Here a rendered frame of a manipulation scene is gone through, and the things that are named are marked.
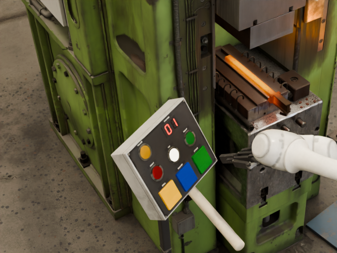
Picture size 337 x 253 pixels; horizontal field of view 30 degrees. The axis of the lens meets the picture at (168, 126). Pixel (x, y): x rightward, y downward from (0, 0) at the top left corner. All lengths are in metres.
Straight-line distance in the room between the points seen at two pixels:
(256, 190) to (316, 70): 0.60
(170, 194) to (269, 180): 0.74
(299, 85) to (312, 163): 0.93
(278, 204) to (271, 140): 1.21
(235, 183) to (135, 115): 0.55
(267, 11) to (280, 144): 0.67
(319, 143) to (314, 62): 0.99
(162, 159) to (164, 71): 0.38
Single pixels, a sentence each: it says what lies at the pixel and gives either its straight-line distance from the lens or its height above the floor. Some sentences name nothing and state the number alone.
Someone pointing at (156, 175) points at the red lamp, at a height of 1.09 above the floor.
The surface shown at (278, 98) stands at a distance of 2.52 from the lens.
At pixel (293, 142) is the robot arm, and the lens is 1.78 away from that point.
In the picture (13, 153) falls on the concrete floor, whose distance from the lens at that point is 3.95.
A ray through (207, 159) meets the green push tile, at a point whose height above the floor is 1.00.
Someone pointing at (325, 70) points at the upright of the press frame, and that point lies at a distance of 2.95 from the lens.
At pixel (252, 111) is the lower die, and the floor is 0.96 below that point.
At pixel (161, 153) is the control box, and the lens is 2.13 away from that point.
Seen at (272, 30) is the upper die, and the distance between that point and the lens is 2.36.
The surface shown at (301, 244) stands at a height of 0.01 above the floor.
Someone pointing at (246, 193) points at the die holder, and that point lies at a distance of 2.74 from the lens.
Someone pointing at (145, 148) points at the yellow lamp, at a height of 1.17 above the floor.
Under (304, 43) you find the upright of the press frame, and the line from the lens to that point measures 2.74.
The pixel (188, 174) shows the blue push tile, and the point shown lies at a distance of 2.20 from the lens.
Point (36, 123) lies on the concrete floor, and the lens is 4.13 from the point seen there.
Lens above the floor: 2.58
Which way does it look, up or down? 41 degrees down
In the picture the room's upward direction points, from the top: 4 degrees counter-clockwise
